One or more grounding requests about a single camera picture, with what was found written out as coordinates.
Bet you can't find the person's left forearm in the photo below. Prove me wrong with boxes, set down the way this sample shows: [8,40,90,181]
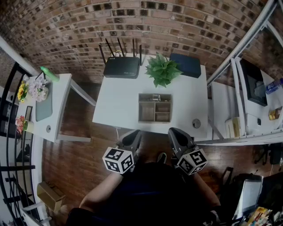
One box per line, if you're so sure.
[79,171,123,210]

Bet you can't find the black metal railing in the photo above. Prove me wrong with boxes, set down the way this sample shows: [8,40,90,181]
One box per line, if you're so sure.
[0,61,48,226]

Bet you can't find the colourful snack packets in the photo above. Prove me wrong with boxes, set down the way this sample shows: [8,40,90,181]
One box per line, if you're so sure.
[245,206,274,226]

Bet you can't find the small black picture frame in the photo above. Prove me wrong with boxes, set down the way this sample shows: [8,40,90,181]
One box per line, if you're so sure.
[24,105,33,121]

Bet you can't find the dark blue box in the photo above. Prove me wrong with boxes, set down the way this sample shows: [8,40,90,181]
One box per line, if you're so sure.
[169,53,202,79]

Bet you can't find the yellow sunflower bouquet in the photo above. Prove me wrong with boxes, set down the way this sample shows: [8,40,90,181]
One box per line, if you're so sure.
[17,80,29,104]

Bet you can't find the yellow snack bag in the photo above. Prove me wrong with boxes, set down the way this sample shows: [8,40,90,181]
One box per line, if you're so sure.
[268,106,283,121]

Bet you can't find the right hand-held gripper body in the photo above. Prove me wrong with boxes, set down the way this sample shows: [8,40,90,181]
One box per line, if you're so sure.
[168,127,209,176]

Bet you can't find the beige box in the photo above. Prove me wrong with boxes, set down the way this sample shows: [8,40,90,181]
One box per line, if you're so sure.
[225,116,242,139]

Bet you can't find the black router with antennas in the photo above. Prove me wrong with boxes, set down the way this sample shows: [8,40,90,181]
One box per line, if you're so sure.
[98,37,143,79]

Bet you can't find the green spray bottle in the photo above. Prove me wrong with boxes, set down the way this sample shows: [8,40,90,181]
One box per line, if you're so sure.
[39,66,60,83]

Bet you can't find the green potted plant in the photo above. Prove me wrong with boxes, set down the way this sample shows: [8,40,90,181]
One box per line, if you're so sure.
[145,52,184,88]

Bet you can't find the black bag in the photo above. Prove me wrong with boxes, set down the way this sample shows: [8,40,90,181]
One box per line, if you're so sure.
[221,166,283,210]

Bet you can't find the wooden desk organizer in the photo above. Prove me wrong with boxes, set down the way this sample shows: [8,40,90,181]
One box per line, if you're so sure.
[138,93,172,123]

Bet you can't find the white chair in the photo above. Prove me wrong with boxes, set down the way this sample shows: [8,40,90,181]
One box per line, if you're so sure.
[19,202,53,226]

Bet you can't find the brown cardboard box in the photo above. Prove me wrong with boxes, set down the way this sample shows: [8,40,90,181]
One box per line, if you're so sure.
[36,181,66,213]

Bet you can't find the pale flower bouquet in vase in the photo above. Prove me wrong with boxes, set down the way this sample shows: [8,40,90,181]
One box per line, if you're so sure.
[28,76,49,103]

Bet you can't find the person's right forearm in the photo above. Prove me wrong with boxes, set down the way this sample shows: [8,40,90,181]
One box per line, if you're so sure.
[190,172,222,209]

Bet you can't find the clear plastic water bottle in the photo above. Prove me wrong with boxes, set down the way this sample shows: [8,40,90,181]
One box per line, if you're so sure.
[264,77,283,95]

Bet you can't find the person's dark clothing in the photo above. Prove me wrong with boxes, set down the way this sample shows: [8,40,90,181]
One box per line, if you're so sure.
[66,162,224,226]

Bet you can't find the white metal shelf rack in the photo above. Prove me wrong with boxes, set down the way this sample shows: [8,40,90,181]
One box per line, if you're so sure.
[194,0,283,146]

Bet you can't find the grey-green desk mat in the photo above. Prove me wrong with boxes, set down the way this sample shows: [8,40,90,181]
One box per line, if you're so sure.
[35,81,54,122]

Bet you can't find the open laptop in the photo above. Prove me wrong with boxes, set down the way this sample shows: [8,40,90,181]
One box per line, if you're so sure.
[233,175,264,219]

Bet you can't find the pink flowers in pot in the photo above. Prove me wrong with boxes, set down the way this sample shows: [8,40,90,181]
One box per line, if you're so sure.
[15,115,35,135]

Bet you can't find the person's black shoe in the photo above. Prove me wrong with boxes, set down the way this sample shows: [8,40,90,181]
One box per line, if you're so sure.
[156,152,168,164]

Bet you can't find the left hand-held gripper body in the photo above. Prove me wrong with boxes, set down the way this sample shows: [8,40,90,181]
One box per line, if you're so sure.
[102,129,142,175]

